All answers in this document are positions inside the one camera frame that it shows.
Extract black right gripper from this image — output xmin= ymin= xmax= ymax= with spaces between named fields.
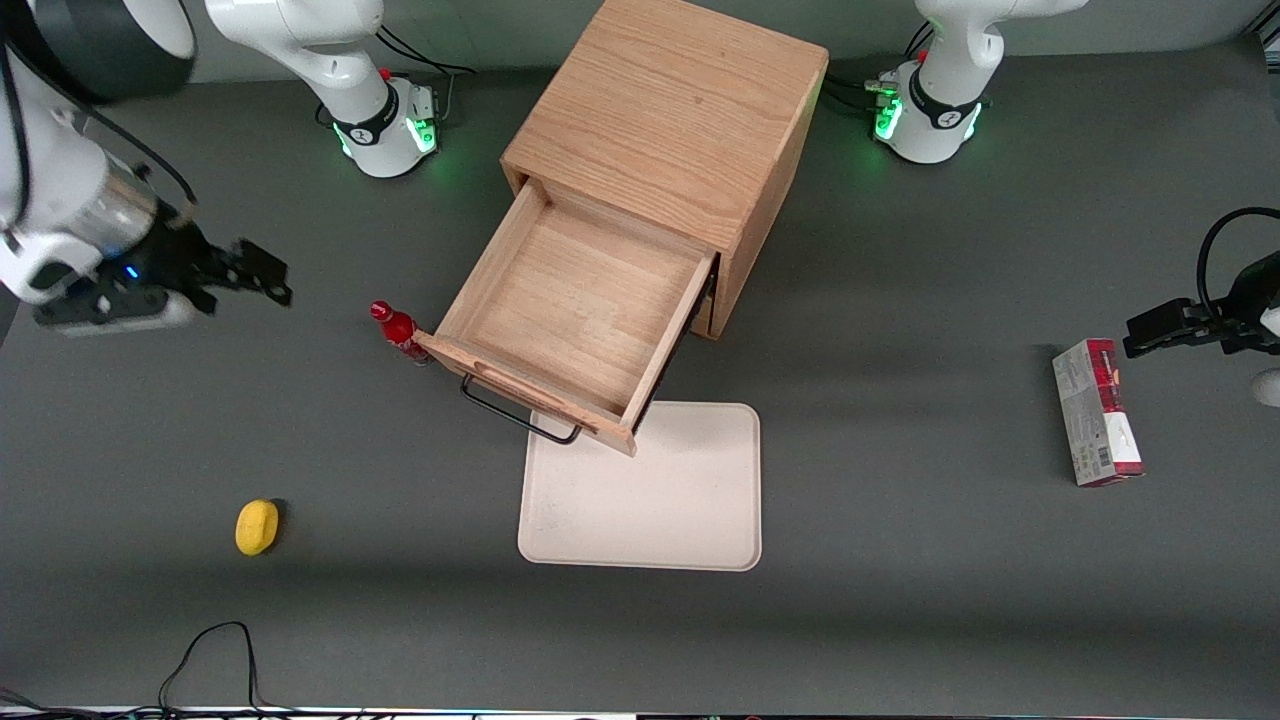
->
xmin=108 ymin=213 xmax=294 ymax=315

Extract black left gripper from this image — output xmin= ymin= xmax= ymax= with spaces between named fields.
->
xmin=1123 ymin=252 xmax=1280 ymax=360

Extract black wire drawer handle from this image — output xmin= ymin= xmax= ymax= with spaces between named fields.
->
xmin=459 ymin=372 xmax=584 ymax=447

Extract wooden drawer with worn front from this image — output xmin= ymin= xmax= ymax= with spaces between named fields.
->
xmin=413 ymin=178 xmax=719 ymax=458

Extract wooden two-drawer cabinet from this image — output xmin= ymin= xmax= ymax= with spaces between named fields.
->
xmin=500 ymin=0 xmax=830 ymax=342

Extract grey and red carton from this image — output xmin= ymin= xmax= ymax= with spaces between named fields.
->
xmin=1052 ymin=338 xmax=1145 ymax=488

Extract red cola bottle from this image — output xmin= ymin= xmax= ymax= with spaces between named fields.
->
xmin=369 ymin=300 xmax=434 ymax=367

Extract yellow lemon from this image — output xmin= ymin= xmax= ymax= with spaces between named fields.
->
xmin=235 ymin=499 xmax=281 ymax=557

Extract beige rectangular tray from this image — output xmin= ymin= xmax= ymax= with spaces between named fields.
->
xmin=517 ymin=400 xmax=763 ymax=573

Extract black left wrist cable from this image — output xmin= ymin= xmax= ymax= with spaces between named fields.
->
xmin=1197 ymin=207 xmax=1280 ymax=313

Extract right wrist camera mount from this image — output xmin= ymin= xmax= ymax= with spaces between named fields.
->
xmin=33 ymin=262 xmax=198 ymax=338

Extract black right arm base cables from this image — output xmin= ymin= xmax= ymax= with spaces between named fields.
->
xmin=372 ymin=22 xmax=477 ymax=129

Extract black arm base cables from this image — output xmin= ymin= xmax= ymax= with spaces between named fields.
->
xmin=826 ymin=20 xmax=933 ymax=119
xmin=372 ymin=22 xmax=477 ymax=129

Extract black looped table-edge cable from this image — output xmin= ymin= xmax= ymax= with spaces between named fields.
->
xmin=0 ymin=621 xmax=301 ymax=720

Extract black left arm base cables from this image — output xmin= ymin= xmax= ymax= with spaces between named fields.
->
xmin=826 ymin=20 xmax=933 ymax=119

